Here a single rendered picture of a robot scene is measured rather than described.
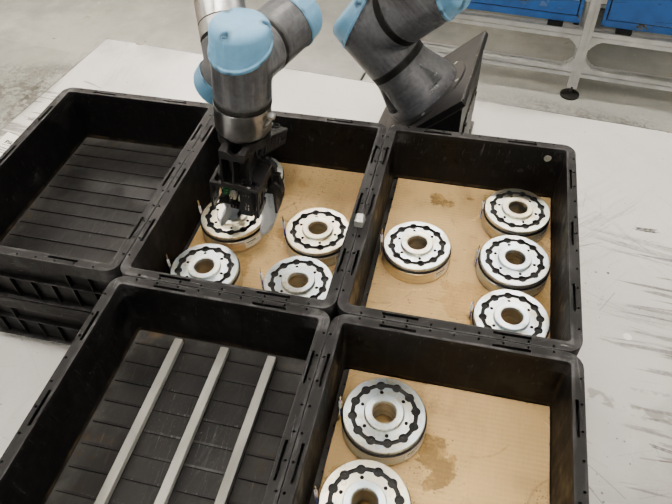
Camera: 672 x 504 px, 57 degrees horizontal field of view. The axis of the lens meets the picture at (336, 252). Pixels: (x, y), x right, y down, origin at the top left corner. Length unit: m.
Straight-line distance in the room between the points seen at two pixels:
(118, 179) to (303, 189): 0.34
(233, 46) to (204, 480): 0.51
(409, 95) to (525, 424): 0.64
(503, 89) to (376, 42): 1.80
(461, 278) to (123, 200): 0.59
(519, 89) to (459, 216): 1.93
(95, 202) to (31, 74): 2.24
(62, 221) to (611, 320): 0.93
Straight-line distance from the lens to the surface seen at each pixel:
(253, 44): 0.75
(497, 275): 0.93
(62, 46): 3.54
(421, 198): 1.08
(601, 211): 1.32
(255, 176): 0.88
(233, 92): 0.79
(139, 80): 1.71
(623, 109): 2.95
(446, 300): 0.93
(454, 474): 0.80
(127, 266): 0.89
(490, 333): 0.78
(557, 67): 2.88
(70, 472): 0.86
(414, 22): 1.14
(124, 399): 0.89
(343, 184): 1.10
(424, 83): 1.21
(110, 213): 1.13
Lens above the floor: 1.55
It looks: 47 degrees down
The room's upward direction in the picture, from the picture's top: 2 degrees counter-clockwise
